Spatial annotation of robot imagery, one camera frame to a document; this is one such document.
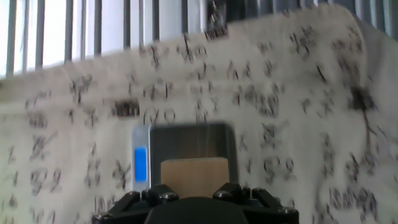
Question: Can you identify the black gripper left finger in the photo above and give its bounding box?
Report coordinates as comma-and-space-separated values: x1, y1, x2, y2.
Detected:
91, 184, 180, 224

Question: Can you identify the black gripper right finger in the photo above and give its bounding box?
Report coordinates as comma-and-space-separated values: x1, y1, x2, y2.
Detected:
213, 182, 300, 224

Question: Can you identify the silver digital pocket scale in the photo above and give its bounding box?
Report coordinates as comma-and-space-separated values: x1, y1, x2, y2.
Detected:
131, 122, 239, 194

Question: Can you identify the beige calligraphy print cloth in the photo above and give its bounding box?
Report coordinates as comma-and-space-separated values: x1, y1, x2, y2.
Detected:
0, 4, 398, 224

